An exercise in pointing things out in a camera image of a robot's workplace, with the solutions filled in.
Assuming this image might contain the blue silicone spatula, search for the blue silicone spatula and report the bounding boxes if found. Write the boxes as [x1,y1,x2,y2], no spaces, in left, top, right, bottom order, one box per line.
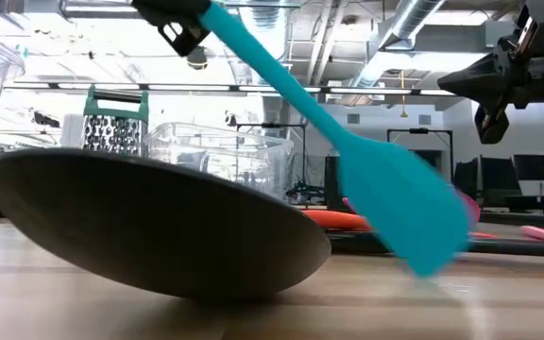
[198,2,471,279]

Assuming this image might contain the black overhead camera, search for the black overhead camera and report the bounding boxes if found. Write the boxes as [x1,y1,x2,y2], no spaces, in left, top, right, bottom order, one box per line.
[185,45,210,72]

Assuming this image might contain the black partition panel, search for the black partition panel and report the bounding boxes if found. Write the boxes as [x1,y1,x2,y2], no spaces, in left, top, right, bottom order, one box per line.
[323,155,349,209]

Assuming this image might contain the thick black sheathed knife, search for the thick black sheathed knife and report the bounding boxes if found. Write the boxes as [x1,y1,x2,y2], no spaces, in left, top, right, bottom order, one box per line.
[326,232,544,259]

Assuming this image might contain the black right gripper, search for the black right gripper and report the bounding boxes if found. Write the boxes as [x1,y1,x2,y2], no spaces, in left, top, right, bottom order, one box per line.
[437,0,544,145]

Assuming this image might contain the orange silicone spatula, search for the orange silicone spatula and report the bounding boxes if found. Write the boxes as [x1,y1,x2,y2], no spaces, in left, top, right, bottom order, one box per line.
[301,209,373,232]

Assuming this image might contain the red silicone spoon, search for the red silicone spoon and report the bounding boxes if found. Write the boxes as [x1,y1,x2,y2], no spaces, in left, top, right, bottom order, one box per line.
[463,191,483,228]

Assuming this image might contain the black light bar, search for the black light bar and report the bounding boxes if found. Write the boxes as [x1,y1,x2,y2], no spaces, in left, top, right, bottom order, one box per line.
[2,82,457,98]

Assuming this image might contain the black serving spoon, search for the black serving spoon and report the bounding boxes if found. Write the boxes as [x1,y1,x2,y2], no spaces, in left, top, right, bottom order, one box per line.
[0,146,333,301]

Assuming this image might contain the silver ventilation duct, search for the silver ventilation duct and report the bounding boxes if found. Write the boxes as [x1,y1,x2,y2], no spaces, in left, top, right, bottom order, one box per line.
[241,0,292,127]
[342,0,446,95]

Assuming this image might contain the teal metal box grater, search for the teal metal box grater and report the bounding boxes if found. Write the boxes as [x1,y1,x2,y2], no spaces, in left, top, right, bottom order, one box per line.
[80,84,150,160]

